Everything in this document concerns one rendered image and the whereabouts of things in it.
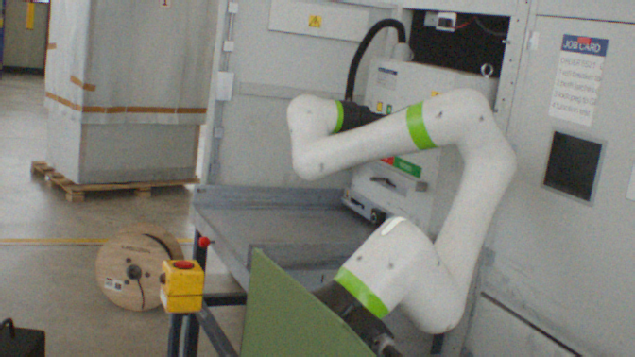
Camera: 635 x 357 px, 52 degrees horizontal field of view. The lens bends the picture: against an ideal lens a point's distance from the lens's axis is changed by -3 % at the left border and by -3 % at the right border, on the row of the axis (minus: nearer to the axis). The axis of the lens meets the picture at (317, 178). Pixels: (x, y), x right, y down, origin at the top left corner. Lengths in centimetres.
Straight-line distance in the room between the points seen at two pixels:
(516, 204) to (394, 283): 64
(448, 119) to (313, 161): 38
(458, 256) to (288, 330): 44
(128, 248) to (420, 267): 221
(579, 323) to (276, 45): 136
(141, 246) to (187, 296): 177
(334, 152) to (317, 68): 77
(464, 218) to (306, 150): 46
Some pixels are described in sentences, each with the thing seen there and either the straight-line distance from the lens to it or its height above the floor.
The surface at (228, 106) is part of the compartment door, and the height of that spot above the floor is 115.
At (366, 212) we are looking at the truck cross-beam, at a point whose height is 89.
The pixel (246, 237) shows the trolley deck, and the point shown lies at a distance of 196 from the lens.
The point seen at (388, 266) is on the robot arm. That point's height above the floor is 105.
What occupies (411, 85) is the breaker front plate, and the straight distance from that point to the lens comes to 208.
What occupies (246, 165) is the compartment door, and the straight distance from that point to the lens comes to 242.
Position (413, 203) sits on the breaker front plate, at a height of 99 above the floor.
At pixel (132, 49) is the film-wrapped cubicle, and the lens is 515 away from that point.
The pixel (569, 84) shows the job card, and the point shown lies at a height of 142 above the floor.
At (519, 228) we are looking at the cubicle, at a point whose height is 103.
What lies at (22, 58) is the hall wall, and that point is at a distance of 1283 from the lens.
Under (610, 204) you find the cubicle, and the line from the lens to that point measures 162.
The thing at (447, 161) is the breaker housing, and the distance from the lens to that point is 194.
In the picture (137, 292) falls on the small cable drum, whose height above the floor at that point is 10.
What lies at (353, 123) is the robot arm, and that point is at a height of 122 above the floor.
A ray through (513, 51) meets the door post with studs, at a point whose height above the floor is 148.
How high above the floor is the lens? 146
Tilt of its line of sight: 13 degrees down
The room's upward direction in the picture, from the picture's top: 8 degrees clockwise
